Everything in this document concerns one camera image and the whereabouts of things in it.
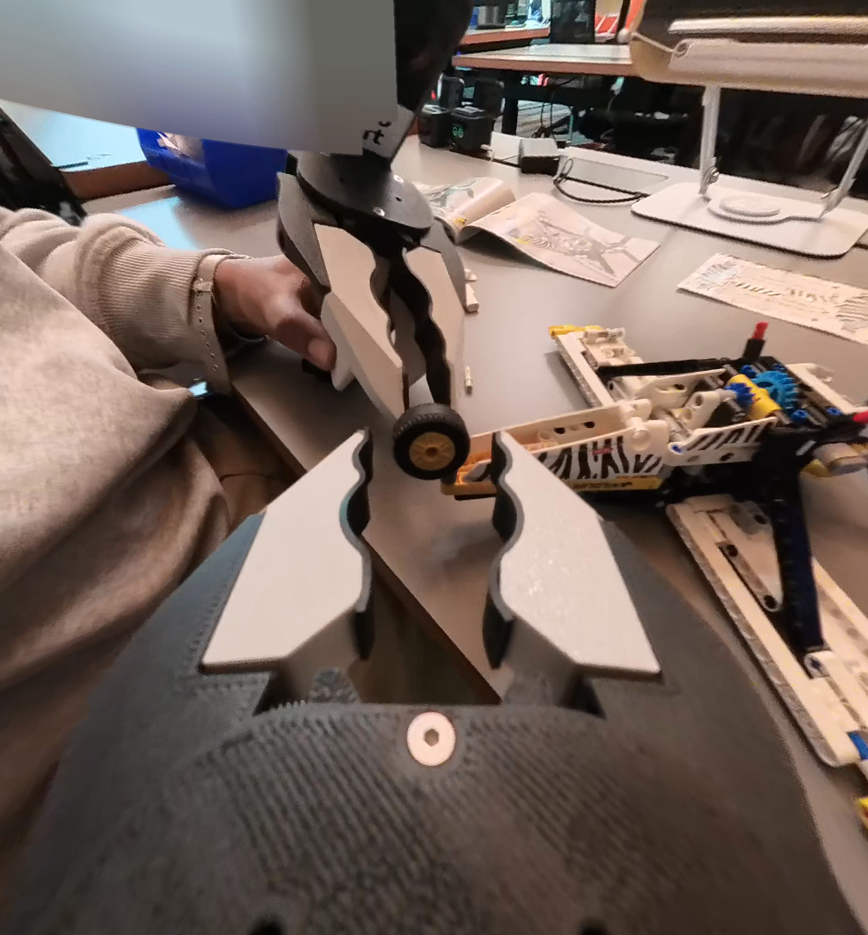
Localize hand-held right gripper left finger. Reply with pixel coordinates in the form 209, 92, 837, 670
200, 428, 377, 696

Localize beige strap wristwatch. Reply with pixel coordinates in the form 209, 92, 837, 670
189, 252, 256, 395

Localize black lego wheel yellow hub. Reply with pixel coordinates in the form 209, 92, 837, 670
392, 403, 472, 481

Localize zebra sticker sheet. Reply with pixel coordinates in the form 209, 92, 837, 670
679, 253, 868, 346

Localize zebra striped lego aircraft model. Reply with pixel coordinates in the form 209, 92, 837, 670
441, 320, 868, 856

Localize black battery chargers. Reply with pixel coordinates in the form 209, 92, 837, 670
419, 102, 495, 150

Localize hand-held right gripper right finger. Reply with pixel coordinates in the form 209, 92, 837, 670
481, 431, 663, 707

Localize person's left forearm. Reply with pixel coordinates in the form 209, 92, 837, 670
0, 171, 219, 399

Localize blue plastic bin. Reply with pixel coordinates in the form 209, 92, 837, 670
138, 130, 289, 211

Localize cream framed monitor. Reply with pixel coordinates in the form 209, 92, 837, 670
627, 0, 868, 103

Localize lego instruction booklet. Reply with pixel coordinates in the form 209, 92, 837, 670
412, 177, 661, 288

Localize person's grey sweatshirt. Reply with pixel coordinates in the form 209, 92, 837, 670
0, 351, 292, 710

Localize black cable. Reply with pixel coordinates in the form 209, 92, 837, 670
553, 157, 669, 206

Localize person's left hand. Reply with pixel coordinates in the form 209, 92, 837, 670
215, 256, 338, 374

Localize white monitor stand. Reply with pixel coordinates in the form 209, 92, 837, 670
631, 80, 868, 258

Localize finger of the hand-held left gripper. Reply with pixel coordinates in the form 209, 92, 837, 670
397, 244, 472, 421
313, 221, 435, 421

